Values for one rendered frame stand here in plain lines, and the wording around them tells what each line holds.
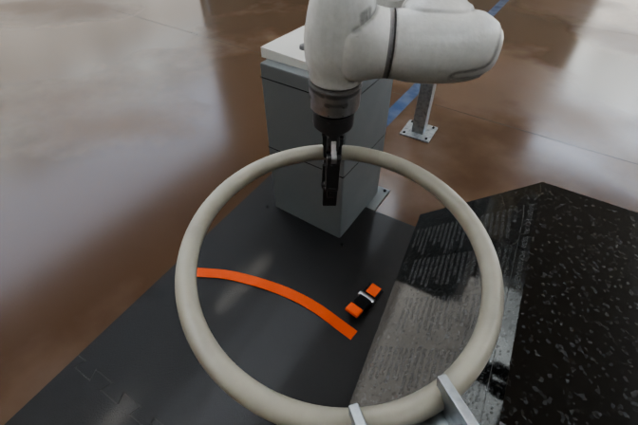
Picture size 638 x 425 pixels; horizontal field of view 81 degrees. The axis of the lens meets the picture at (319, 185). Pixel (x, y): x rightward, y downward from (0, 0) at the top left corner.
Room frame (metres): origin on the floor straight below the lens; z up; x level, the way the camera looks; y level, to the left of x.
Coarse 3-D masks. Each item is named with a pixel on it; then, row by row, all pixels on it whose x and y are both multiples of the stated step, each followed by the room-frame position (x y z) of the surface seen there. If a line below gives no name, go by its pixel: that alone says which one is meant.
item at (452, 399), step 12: (444, 384) 0.17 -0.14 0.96; (444, 396) 0.16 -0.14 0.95; (456, 396) 0.15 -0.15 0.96; (348, 408) 0.14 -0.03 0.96; (444, 408) 0.15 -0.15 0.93; (456, 408) 0.14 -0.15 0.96; (468, 408) 0.14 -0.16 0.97; (360, 420) 0.13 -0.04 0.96; (432, 420) 0.14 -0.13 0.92; (444, 420) 0.14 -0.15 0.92; (456, 420) 0.13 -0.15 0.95; (468, 420) 0.13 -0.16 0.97
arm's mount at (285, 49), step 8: (296, 32) 1.60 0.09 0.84; (280, 40) 1.51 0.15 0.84; (288, 40) 1.52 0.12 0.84; (296, 40) 1.52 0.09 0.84; (264, 48) 1.43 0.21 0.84; (272, 48) 1.43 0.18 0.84; (280, 48) 1.43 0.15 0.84; (288, 48) 1.43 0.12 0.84; (296, 48) 1.44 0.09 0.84; (264, 56) 1.43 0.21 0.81; (272, 56) 1.41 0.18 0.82; (280, 56) 1.39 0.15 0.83; (288, 56) 1.37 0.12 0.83; (296, 56) 1.37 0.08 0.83; (304, 56) 1.37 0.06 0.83; (288, 64) 1.37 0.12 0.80; (296, 64) 1.35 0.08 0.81; (304, 64) 1.33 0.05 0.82
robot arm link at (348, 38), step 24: (312, 0) 0.55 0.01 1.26; (336, 0) 0.53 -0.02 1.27; (360, 0) 0.54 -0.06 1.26; (312, 24) 0.54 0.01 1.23; (336, 24) 0.53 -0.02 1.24; (360, 24) 0.53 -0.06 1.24; (384, 24) 0.54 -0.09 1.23; (312, 48) 0.54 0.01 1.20; (336, 48) 0.53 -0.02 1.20; (360, 48) 0.52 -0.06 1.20; (384, 48) 0.52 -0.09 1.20; (312, 72) 0.55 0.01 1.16; (336, 72) 0.53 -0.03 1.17; (360, 72) 0.53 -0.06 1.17; (384, 72) 0.53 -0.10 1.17
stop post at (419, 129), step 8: (424, 88) 2.08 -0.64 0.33; (432, 88) 2.06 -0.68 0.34; (424, 96) 2.08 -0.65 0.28; (432, 96) 2.09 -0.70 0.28; (424, 104) 2.07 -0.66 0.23; (416, 112) 2.10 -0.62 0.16; (424, 112) 2.07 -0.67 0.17; (416, 120) 2.09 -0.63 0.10; (424, 120) 2.06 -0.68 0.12; (408, 128) 2.14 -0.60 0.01; (416, 128) 2.09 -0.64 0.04; (424, 128) 2.08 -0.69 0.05; (432, 128) 2.14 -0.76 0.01; (408, 136) 2.05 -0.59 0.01; (416, 136) 2.05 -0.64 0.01; (424, 136) 2.05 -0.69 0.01; (432, 136) 2.05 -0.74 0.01
